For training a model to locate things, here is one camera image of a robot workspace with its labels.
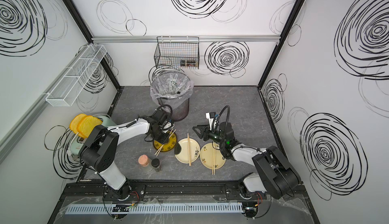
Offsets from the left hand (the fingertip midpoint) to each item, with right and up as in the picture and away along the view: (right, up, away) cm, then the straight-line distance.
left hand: (166, 140), depth 91 cm
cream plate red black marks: (+24, -7, -7) cm, 26 cm away
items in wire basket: (+15, +47, -2) cm, 49 cm away
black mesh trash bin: (+9, +21, -3) cm, 23 cm away
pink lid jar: (-7, -6, -18) cm, 20 cm away
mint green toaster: (-41, +4, -16) cm, 44 cm away
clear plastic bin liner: (+3, +32, +5) cm, 33 cm away
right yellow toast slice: (-37, +13, -16) cm, 42 cm away
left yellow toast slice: (-42, +13, -17) cm, 47 cm away
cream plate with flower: (+10, -5, -3) cm, 11 cm away
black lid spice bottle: (-2, -6, -17) cm, 18 cm away
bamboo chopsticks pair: (+28, -7, -9) cm, 30 cm away
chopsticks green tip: (+14, -4, -5) cm, 16 cm away
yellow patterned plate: (+1, -3, -3) cm, 4 cm away
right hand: (+18, +9, -10) cm, 23 cm away
